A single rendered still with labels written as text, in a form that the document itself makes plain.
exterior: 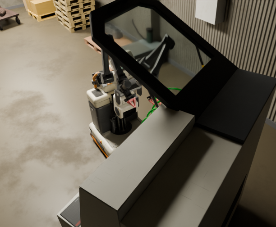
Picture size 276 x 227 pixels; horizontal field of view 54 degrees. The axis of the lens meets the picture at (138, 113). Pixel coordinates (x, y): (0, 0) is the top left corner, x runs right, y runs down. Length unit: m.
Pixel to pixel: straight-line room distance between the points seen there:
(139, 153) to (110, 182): 0.21
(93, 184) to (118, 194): 0.13
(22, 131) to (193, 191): 3.24
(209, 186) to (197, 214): 0.16
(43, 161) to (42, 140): 0.39
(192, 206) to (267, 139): 2.69
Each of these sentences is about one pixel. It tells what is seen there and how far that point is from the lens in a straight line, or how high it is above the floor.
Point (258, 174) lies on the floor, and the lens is 3.39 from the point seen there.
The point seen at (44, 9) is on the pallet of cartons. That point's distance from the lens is 8.18.
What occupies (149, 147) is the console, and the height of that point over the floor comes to 1.55.
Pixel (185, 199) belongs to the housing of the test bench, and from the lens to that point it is 1.26.
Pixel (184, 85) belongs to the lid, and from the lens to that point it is 1.73.
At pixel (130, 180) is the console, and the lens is 1.22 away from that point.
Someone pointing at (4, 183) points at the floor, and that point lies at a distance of 3.60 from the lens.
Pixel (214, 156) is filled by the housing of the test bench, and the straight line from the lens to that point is 1.43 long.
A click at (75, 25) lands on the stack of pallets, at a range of 7.06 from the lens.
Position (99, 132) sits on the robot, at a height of 0.28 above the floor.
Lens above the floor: 2.52
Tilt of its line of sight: 39 degrees down
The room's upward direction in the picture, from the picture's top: 4 degrees counter-clockwise
